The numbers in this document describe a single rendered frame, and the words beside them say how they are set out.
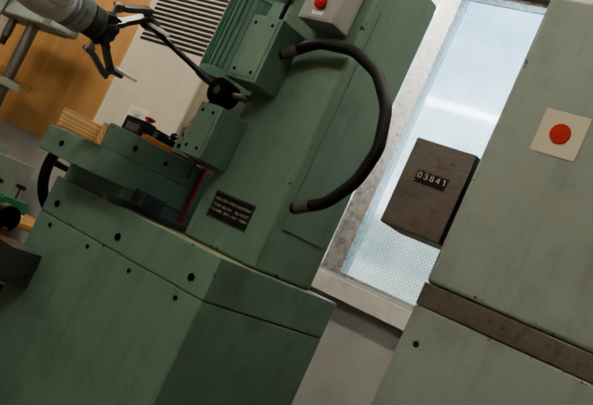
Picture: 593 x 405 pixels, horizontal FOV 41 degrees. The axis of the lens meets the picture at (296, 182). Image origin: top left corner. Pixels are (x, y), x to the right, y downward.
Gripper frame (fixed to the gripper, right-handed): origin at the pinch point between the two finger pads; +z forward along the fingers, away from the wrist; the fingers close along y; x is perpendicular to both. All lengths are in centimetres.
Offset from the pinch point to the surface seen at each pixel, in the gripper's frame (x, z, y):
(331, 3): -43, -3, 34
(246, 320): -68, 6, -27
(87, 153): -24.5, -16.4, -21.9
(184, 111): 95, 108, -23
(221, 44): -13.3, 5.7, 13.4
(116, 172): -28.3, -10.1, -21.9
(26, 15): 205, 86, -40
